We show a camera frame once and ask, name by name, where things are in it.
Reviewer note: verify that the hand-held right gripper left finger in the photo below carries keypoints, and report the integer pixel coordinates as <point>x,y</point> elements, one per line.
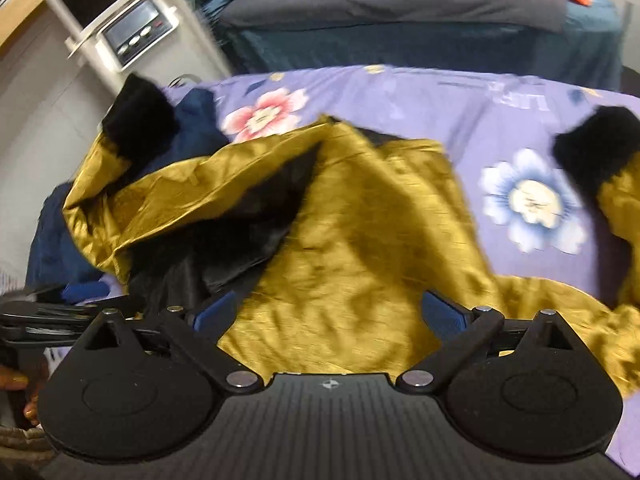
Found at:
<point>216,311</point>

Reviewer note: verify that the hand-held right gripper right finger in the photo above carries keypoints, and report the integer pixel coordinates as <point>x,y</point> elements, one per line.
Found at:
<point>442,315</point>

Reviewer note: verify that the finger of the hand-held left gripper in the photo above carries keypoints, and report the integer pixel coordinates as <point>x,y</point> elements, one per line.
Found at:
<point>85,292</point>
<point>40,334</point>

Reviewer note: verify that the golden jacket with black fur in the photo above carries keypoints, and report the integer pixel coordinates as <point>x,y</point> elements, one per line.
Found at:
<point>360,240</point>

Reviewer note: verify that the person's left hand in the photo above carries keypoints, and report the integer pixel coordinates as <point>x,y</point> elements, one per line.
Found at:
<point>12,379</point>

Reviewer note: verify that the navy blue garment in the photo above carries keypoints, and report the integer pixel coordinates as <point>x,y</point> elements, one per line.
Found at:
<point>55,240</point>

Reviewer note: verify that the purple floral bed sheet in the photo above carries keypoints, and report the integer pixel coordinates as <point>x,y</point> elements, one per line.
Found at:
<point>425,105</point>

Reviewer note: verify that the silver appliance with buttons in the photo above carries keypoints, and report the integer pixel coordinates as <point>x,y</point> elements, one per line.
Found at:
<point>137,30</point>

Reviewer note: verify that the teal bed cover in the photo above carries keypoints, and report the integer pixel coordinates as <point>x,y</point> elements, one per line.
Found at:
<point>450,45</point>

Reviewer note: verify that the wooden desk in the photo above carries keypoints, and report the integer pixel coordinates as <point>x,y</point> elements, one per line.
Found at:
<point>30,5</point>

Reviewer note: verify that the grey blanket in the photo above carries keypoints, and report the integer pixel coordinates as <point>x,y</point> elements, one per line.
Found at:
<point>380,0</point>

